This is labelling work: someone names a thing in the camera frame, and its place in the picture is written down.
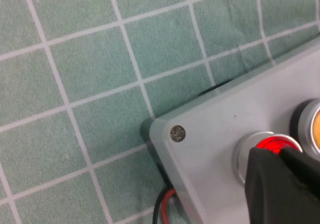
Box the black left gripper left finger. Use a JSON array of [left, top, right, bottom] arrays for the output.
[[244, 145, 320, 224]]

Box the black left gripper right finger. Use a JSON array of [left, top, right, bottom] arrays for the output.
[[278, 146, 320, 199]]

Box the lit red indicator button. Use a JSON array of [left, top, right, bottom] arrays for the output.
[[231, 131, 304, 186]]

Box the yellow push button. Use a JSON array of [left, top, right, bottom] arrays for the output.
[[289, 99, 320, 157]]

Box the grey button control box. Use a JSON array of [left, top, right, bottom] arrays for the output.
[[149, 39, 320, 224]]

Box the small silver box screw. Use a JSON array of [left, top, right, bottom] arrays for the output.
[[169, 125, 187, 143]]

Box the green checked tablecloth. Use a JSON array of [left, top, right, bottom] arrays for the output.
[[0, 0, 320, 224]]

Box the thin red wire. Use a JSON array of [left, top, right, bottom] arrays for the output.
[[159, 188, 178, 224]]

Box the thin black wire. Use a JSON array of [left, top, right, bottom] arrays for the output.
[[152, 185, 176, 224]]

